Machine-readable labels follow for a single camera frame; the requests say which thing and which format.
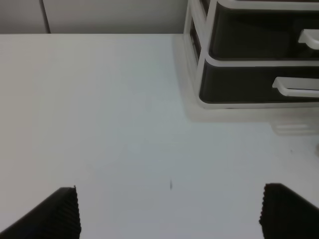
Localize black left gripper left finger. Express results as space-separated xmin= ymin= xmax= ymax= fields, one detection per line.
xmin=0 ymin=186 xmax=82 ymax=239

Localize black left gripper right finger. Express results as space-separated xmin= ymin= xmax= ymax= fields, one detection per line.
xmin=259 ymin=183 xmax=319 ymax=239

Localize dark bottom drawer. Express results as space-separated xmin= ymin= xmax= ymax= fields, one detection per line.
xmin=199 ymin=62 xmax=319 ymax=104

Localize dark drawer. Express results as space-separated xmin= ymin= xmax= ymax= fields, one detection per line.
xmin=189 ymin=1 xmax=319 ymax=60
xmin=199 ymin=62 xmax=319 ymax=104

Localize dark middle drawer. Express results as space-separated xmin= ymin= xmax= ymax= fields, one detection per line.
xmin=189 ymin=1 xmax=319 ymax=60

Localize white drawer cabinet frame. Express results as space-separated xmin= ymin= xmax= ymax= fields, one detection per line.
xmin=184 ymin=1 xmax=319 ymax=109

